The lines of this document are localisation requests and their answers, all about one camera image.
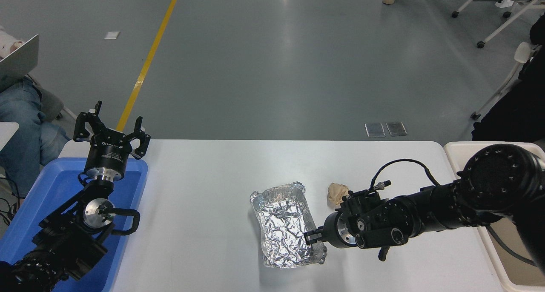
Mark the large pale plastic bin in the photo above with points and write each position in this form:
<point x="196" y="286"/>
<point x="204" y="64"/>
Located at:
<point x="455" y="156"/>

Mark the grey padded chair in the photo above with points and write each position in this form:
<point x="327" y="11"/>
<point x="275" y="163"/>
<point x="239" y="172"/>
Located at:
<point x="49" y="100"/>

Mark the person beside robot arm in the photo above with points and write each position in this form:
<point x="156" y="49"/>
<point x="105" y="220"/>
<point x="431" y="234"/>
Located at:
<point x="515" y="113"/>

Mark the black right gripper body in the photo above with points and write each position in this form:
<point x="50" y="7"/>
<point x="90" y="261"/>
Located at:
<point x="331" y="230"/>

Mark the blue plastic tray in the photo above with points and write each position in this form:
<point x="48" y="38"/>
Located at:
<point x="55" y="185"/>

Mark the crumpled tan paper ball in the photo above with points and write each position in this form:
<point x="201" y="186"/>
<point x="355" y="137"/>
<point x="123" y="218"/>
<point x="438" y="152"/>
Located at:
<point x="336" y="193"/>

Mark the silver foil tray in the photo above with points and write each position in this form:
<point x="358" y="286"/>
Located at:
<point x="283" y="228"/>

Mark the silver laptop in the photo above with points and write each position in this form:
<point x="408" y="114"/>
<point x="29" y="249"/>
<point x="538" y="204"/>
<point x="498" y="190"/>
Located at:
<point x="19" y="60"/>

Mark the white armrest office chair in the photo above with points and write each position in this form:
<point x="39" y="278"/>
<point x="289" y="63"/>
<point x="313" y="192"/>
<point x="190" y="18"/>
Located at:
<point x="524" y="52"/>

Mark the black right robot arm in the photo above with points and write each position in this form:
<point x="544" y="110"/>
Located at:
<point x="434" y="211"/>

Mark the seated person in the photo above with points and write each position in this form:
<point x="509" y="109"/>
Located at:
<point x="21" y="126"/>

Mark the metal floor plate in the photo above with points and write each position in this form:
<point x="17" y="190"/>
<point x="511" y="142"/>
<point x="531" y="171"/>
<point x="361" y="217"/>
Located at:
<point x="375" y="130"/>
<point x="396" y="128"/>

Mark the person's hand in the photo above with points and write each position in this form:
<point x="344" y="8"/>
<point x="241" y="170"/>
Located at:
<point x="16" y="46"/>

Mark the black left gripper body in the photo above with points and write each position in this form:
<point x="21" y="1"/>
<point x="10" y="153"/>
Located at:
<point x="108" y="156"/>

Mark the small white side table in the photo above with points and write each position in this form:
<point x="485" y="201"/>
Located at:
<point x="6" y="132"/>

